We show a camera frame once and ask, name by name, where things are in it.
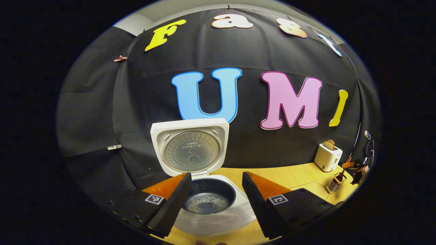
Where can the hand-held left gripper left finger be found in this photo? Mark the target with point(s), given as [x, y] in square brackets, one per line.
[172, 207]

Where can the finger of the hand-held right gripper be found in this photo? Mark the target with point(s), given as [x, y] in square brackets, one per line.
[348, 165]

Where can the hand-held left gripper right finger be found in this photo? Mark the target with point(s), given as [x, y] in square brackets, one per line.
[257, 207]

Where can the brown wooden spoon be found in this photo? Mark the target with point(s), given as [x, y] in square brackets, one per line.
[348, 159]

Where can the white rice cooker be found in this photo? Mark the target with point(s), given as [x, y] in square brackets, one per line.
[221, 217]

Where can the white toaster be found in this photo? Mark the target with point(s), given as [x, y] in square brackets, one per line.
[327, 160]

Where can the brown toast slice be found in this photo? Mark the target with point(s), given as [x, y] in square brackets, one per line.
[329, 144]

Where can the small white tag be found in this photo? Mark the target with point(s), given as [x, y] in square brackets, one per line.
[114, 147]

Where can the copper clip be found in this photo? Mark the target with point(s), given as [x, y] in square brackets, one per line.
[120, 59]

